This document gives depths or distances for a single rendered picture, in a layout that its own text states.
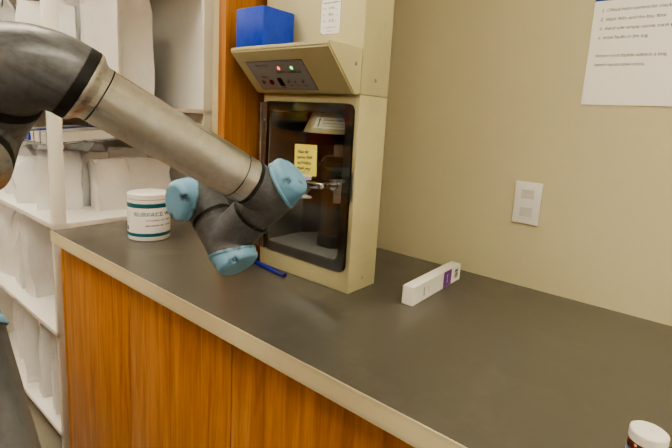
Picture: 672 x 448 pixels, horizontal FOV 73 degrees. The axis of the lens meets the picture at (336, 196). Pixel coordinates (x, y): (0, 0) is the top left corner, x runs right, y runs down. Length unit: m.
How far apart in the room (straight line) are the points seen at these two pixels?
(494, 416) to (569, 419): 0.11
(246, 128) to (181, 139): 0.64
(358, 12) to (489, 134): 0.52
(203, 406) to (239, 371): 0.19
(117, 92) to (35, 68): 0.09
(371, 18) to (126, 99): 0.61
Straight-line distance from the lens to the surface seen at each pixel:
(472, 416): 0.76
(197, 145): 0.67
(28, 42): 0.64
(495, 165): 1.35
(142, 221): 1.54
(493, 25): 1.39
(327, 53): 0.99
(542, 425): 0.79
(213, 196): 0.84
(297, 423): 0.95
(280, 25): 1.16
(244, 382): 1.04
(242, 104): 1.28
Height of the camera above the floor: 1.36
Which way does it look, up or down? 10 degrees down
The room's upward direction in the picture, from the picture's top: 3 degrees clockwise
